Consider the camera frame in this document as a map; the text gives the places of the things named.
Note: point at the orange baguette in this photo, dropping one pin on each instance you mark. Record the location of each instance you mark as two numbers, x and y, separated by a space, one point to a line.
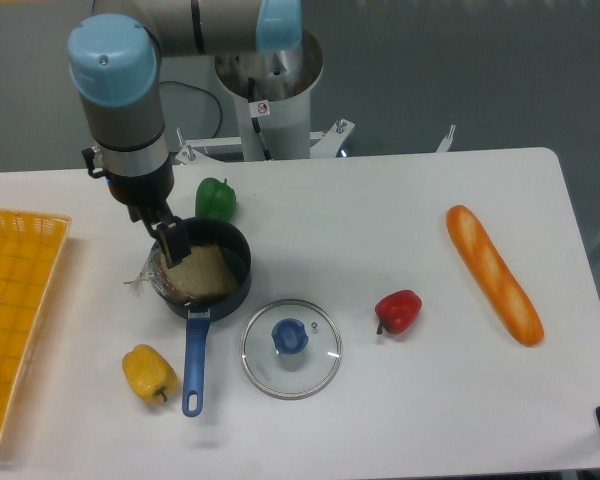
491 273

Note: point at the white metal base frame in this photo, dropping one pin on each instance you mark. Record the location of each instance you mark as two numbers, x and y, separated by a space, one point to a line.
324 144

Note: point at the glass pot lid blue knob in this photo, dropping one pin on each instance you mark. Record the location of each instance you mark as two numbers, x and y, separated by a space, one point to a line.
290 349

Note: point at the yellow bell pepper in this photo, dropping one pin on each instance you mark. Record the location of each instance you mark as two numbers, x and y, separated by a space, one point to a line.
149 374

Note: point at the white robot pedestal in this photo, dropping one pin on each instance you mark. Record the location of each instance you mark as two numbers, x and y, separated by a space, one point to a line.
272 98

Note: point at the red bell pepper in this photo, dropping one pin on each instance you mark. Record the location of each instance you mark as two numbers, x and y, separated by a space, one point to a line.
397 312

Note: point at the yellow woven basket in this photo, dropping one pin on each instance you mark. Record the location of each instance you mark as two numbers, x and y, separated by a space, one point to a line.
30 247

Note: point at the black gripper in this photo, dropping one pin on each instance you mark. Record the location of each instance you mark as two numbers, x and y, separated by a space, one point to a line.
145 197

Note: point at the dark blue saucepan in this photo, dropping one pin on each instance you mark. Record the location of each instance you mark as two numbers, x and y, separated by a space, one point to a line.
199 317

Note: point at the green bell pepper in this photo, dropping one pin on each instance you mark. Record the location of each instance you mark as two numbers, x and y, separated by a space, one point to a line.
215 199

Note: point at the bread slice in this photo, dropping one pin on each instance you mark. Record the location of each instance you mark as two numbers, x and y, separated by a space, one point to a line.
203 276

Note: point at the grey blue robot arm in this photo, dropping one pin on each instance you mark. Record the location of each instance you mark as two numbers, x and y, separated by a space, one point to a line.
114 61

